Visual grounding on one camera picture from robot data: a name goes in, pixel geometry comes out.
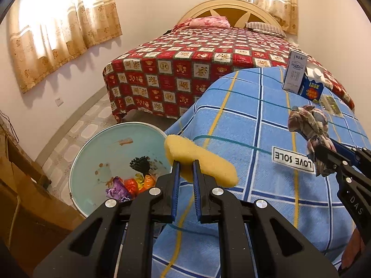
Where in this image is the floral cloth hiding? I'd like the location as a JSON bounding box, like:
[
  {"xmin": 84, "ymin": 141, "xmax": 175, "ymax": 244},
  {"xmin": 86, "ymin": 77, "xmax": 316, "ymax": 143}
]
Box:
[{"xmin": 288, "ymin": 105, "xmax": 331, "ymax": 177}]

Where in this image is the cream wooden headboard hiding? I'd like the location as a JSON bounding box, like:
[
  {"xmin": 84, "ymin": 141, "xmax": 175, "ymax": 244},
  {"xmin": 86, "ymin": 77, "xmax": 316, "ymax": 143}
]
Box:
[{"xmin": 177, "ymin": 0, "xmax": 270, "ymax": 29}]

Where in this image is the light blue waste bin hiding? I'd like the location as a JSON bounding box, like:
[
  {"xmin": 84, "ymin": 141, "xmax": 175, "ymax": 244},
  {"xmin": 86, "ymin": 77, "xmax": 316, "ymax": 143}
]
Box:
[{"xmin": 69, "ymin": 122, "xmax": 174, "ymax": 218}]

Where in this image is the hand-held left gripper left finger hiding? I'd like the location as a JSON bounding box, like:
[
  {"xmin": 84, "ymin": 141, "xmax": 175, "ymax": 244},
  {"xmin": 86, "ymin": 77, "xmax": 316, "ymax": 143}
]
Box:
[{"xmin": 33, "ymin": 160, "xmax": 181, "ymax": 278}]

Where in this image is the white milk carton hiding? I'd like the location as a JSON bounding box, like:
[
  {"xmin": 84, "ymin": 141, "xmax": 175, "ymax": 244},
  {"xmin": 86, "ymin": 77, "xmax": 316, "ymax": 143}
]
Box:
[{"xmin": 282, "ymin": 50, "xmax": 308, "ymax": 94}]

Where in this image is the narrow beige patterned curtain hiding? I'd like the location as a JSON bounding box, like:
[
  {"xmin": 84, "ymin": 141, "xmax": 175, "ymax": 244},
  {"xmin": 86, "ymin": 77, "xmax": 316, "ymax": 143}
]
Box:
[{"xmin": 209, "ymin": 0, "xmax": 299, "ymax": 36}]

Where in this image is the bed with red checkered bedspread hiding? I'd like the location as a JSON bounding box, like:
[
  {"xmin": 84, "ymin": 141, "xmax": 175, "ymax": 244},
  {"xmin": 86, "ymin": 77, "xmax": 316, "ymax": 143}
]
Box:
[{"xmin": 103, "ymin": 26, "xmax": 355, "ymax": 122}]

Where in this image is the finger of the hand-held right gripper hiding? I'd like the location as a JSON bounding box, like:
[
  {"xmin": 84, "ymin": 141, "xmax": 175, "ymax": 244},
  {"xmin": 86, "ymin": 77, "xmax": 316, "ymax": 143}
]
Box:
[
  {"xmin": 314, "ymin": 143, "xmax": 352, "ymax": 180},
  {"xmin": 330, "ymin": 138, "xmax": 371, "ymax": 164}
]

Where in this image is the person's right forearm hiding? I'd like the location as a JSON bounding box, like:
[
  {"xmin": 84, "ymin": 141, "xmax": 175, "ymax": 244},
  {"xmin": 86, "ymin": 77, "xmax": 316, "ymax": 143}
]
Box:
[{"xmin": 340, "ymin": 226, "xmax": 367, "ymax": 270}]

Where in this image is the yellow sponge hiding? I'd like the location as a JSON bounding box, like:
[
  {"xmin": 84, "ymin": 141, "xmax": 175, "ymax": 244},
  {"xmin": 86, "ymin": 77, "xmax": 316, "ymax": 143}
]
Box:
[{"xmin": 164, "ymin": 135, "xmax": 239, "ymax": 189}]

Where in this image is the brown cardboard box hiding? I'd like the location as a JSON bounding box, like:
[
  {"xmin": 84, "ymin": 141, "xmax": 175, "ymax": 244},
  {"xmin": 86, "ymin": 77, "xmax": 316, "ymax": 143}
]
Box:
[{"xmin": 0, "ymin": 127, "xmax": 87, "ymax": 267}]

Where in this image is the pink pillow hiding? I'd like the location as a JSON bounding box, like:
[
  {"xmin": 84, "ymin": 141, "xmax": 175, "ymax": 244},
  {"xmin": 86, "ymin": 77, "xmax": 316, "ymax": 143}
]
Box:
[{"xmin": 188, "ymin": 17, "xmax": 231, "ymax": 29}]

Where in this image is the wide beige patterned curtain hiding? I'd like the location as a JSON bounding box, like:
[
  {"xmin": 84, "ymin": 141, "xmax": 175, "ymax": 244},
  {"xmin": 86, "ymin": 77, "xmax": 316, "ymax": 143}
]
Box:
[{"xmin": 9, "ymin": 0, "xmax": 123, "ymax": 94}]

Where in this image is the blue plaid tablecloth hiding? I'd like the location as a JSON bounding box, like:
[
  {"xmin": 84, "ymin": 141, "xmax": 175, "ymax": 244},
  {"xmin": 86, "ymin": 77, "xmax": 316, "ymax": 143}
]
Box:
[{"xmin": 152, "ymin": 66, "xmax": 371, "ymax": 278}]

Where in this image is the blue juice carton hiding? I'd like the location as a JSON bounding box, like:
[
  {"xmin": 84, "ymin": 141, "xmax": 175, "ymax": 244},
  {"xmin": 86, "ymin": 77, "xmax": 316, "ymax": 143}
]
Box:
[{"xmin": 298, "ymin": 67, "xmax": 325, "ymax": 101}]

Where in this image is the clear packet with green contents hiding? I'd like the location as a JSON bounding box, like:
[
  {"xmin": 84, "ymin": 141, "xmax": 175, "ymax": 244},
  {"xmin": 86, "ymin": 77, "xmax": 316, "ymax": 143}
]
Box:
[{"xmin": 320, "ymin": 95, "xmax": 344, "ymax": 118}]

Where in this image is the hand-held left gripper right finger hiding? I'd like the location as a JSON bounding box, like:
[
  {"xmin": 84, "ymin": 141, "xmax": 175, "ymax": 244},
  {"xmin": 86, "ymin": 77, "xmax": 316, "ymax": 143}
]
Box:
[{"xmin": 193, "ymin": 159, "xmax": 339, "ymax": 278}]

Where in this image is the purple foil wrapper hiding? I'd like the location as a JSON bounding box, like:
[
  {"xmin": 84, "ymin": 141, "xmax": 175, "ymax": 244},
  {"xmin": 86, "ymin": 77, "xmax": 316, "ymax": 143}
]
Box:
[{"xmin": 106, "ymin": 177, "xmax": 133, "ymax": 204}]

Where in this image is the striped pillow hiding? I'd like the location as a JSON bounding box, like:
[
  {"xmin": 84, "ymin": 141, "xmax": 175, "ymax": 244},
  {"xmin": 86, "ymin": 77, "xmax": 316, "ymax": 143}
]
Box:
[{"xmin": 246, "ymin": 21, "xmax": 286, "ymax": 38}]

